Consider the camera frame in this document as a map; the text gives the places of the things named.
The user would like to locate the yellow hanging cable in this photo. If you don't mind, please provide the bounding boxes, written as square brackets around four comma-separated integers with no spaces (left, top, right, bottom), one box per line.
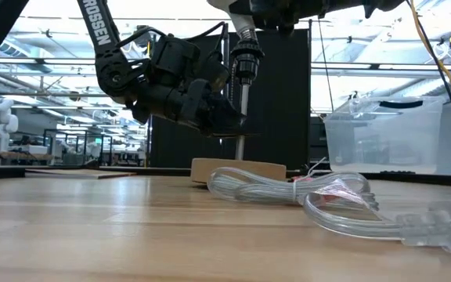
[408,0,451,136]

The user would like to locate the clear plastic storage bin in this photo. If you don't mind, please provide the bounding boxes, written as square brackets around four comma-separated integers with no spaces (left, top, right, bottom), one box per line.
[323,96,445,175]

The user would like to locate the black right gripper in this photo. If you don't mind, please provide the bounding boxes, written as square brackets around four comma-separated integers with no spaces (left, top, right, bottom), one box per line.
[233,0,367,31]

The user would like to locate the black equipment cabinet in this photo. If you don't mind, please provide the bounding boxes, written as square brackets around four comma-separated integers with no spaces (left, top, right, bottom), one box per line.
[310,115,330,161]

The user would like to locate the white red cord warning tag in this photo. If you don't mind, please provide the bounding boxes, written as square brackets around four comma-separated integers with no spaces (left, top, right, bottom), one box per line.
[298,175,369,208]

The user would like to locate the white frosted lightbulb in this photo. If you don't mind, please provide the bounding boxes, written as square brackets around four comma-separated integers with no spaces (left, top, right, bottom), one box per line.
[207,0,259,42]

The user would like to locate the table lamp with wooden base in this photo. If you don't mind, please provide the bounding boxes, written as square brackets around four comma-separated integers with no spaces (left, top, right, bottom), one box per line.
[190,38,287,185]

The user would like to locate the clear lamp power cord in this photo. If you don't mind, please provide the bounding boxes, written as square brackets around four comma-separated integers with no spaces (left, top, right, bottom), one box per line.
[207,156,451,257]

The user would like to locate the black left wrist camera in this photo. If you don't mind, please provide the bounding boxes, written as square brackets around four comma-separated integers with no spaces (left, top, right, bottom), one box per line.
[150,34,202,76]

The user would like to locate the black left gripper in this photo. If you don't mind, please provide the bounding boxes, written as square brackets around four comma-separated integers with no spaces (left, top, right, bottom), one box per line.
[125,58,262,138]

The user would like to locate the black aluminium table frame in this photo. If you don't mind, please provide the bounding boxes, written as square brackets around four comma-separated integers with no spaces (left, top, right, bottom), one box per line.
[0,164,451,189]

